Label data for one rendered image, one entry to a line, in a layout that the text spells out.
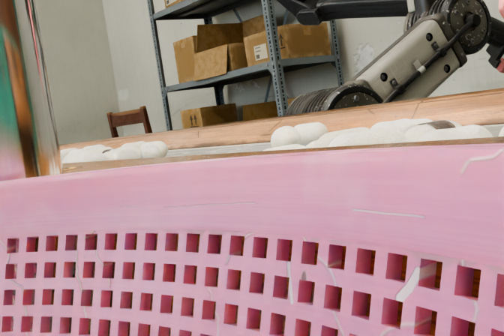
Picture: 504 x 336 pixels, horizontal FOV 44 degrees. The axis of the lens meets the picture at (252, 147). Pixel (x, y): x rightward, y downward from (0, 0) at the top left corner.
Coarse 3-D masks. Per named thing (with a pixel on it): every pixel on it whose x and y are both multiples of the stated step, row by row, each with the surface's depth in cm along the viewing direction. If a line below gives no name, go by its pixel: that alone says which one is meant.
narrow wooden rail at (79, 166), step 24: (384, 144) 14; (408, 144) 13; (432, 144) 12; (456, 144) 12; (72, 168) 24; (96, 168) 22; (96, 240) 16; (288, 288) 10; (312, 288) 9; (192, 312) 12; (432, 312) 8
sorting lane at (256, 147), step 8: (488, 128) 45; (496, 128) 44; (248, 144) 69; (256, 144) 68; (264, 144) 67; (168, 152) 81; (176, 152) 77; (184, 152) 74; (192, 152) 72; (200, 152) 69; (208, 152) 67; (216, 152) 65; (224, 152) 63; (232, 152) 61
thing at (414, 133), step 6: (414, 126) 28; (420, 126) 28; (426, 126) 28; (432, 126) 28; (456, 126) 28; (462, 126) 29; (408, 132) 28; (414, 132) 28; (420, 132) 28; (426, 132) 28; (408, 138) 28; (414, 138) 28
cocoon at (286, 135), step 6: (288, 126) 49; (276, 132) 47; (282, 132) 47; (288, 132) 47; (294, 132) 48; (276, 138) 47; (282, 138) 47; (288, 138) 47; (294, 138) 47; (300, 138) 49; (276, 144) 47; (282, 144) 47; (288, 144) 47
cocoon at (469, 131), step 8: (448, 128) 26; (456, 128) 26; (464, 128) 26; (472, 128) 26; (480, 128) 26; (424, 136) 26; (432, 136) 26; (440, 136) 26; (448, 136) 26; (456, 136) 26; (464, 136) 25; (472, 136) 25; (480, 136) 25; (488, 136) 25
